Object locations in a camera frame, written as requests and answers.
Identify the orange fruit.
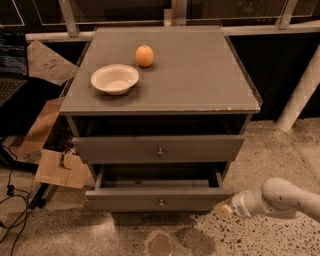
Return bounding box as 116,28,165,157
135,45,154,67

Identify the brown cardboard box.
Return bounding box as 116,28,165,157
18,97,93,189

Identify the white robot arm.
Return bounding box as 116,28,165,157
214,177,320,222

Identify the black cable on floor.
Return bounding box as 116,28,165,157
0,143,34,256

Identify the white paper bowl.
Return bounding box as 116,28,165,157
91,64,139,95

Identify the white diagonal pole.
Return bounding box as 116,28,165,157
276,45,320,132

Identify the grey wooden drawer cabinet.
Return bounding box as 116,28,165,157
59,25,264,181

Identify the grey drawer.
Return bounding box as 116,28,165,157
86,163,232,212
73,135,244,164

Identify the grey top drawer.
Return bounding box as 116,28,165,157
73,135,244,164

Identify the open laptop computer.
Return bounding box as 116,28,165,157
0,31,29,106

